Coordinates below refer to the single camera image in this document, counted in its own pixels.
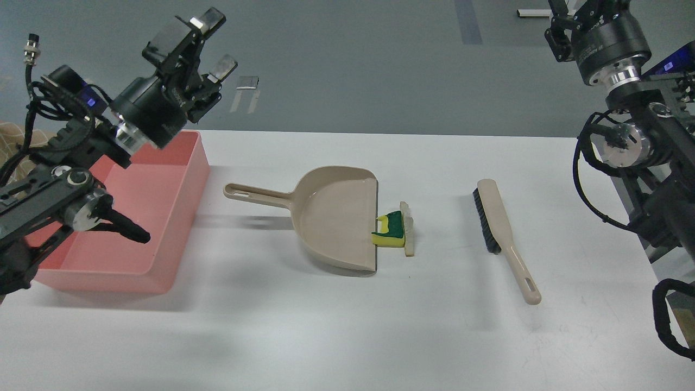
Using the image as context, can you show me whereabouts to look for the beige foam scrap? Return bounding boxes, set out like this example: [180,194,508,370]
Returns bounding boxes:
[399,201,415,257]

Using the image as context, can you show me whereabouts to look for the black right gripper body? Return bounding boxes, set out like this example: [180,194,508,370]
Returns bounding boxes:
[545,1,652,87]

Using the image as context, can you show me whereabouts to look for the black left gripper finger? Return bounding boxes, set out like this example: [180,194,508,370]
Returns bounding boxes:
[189,8,226,39]
[208,55,238,83]

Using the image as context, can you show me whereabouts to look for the white stand base on floor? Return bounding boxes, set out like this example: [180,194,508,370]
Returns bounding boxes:
[516,8,552,18]

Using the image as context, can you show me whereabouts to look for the beige checkered cloth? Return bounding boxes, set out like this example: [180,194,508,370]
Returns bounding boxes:
[1,122,56,165]

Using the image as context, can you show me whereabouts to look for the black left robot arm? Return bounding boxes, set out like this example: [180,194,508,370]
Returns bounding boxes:
[1,7,238,297]

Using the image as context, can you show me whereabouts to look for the beige hand brush black bristles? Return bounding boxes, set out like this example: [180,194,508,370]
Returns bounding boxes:
[472,179,542,305]

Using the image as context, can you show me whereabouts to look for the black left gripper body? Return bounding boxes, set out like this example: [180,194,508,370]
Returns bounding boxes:
[111,17,222,149]

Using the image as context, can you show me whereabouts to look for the beige plastic dustpan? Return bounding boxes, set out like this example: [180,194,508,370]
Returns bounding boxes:
[223,166,379,273]

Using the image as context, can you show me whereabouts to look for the pink plastic bin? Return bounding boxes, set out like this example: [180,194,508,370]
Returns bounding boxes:
[34,131,210,294]

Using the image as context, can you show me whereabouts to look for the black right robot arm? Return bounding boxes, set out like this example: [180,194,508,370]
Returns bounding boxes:
[544,1,693,256]

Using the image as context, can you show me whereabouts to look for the yellow green sponge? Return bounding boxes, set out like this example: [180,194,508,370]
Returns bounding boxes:
[371,211,406,248]

